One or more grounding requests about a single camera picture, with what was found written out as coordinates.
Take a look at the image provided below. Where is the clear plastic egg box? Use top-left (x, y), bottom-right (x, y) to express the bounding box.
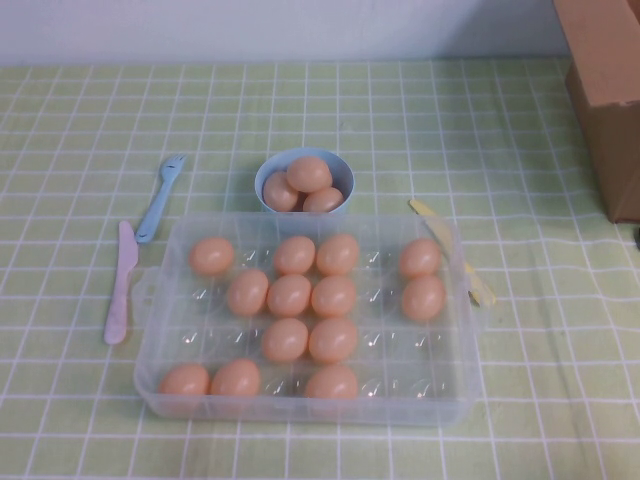
top-left (133, 210), bottom-right (489, 429)

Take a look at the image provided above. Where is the light blue plastic fork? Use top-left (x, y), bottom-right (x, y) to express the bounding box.
top-left (135, 153), bottom-right (188, 245)

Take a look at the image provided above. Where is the light blue bowl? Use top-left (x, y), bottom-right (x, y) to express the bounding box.
top-left (254, 146), bottom-right (357, 217)

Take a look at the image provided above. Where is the brown egg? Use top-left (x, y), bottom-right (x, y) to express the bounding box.
top-left (302, 187), bottom-right (345, 215)
top-left (158, 363), bottom-right (211, 396)
top-left (272, 235), bottom-right (317, 276)
top-left (310, 274), bottom-right (358, 319)
top-left (315, 233), bottom-right (361, 277)
top-left (262, 171), bottom-right (301, 212)
top-left (266, 273), bottom-right (313, 318)
top-left (398, 237), bottom-right (443, 279)
top-left (304, 364), bottom-right (360, 400)
top-left (308, 316), bottom-right (359, 365)
top-left (400, 275), bottom-right (448, 322)
top-left (286, 156), bottom-right (333, 193)
top-left (261, 317), bottom-right (310, 364)
top-left (226, 268), bottom-right (271, 317)
top-left (188, 236), bottom-right (236, 277)
top-left (210, 358), bottom-right (262, 397)

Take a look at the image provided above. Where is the brown cardboard box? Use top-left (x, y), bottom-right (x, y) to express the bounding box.
top-left (552, 0), bottom-right (640, 225)

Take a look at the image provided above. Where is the pink plastic knife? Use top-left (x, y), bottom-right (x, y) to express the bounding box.
top-left (103, 220), bottom-right (140, 345)

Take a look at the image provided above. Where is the green checked tablecloth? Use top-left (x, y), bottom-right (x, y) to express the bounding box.
top-left (0, 58), bottom-right (640, 480)

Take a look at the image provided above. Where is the yellow plastic utensil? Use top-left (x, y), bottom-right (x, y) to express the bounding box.
top-left (408, 199), bottom-right (498, 308)

